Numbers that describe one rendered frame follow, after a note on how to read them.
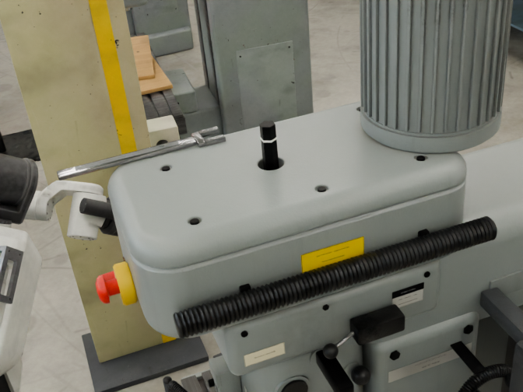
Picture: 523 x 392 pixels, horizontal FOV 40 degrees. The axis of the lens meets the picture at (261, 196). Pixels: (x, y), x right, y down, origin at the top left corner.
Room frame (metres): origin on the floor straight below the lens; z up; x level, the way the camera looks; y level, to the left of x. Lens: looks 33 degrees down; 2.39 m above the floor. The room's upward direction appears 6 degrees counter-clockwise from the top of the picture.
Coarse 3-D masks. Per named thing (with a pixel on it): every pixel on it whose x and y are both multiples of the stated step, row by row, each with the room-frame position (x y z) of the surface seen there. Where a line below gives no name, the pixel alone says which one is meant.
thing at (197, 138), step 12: (204, 132) 0.96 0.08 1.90; (216, 132) 0.97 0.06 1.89; (168, 144) 0.94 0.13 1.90; (180, 144) 0.93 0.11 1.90; (192, 144) 0.94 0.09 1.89; (204, 144) 0.93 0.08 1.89; (120, 156) 0.91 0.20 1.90; (132, 156) 0.91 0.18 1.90; (144, 156) 0.91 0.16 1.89; (72, 168) 0.89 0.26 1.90; (84, 168) 0.89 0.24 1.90; (96, 168) 0.89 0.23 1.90
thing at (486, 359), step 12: (480, 324) 0.97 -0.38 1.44; (492, 324) 0.94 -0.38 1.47; (480, 336) 0.96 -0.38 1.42; (492, 336) 0.93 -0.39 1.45; (504, 336) 0.90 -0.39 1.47; (480, 348) 0.96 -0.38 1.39; (492, 348) 0.93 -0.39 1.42; (504, 348) 0.90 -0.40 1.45; (480, 360) 0.96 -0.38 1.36; (492, 360) 0.93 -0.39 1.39; (504, 360) 0.90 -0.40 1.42; (492, 384) 0.92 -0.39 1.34; (504, 384) 0.88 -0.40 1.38
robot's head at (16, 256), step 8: (0, 248) 0.95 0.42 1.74; (8, 248) 0.94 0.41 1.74; (0, 256) 0.94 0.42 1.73; (8, 256) 0.93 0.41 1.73; (16, 256) 0.95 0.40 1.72; (0, 264) 0.92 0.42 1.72; (16, 264) 0.94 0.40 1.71; (0, 272) 0.91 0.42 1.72; (16, 272) 0.93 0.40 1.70; (0, 280) 0.90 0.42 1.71; (16, 280) 0.92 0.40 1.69; (0, 288) 0.89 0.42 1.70; (8, 288) 0.91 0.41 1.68; (0, 296) 0.89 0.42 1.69; (8, 296) 0.90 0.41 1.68
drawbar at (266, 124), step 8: (264, 128) 0.86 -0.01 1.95; (272, 128) 0.86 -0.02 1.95; (264, 136) 0.86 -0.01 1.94; (272, 136) 0.86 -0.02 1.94; (264, 144) 0.86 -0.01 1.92; (272, 144) 0.86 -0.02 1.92; (264, 152) 0.86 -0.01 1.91; (272, 152) 0.85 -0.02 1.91; (264, 160) 0.86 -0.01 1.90; (272, 160) 0.85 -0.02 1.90; (264, 168) 0.86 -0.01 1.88; (272, 168) 0.86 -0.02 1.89
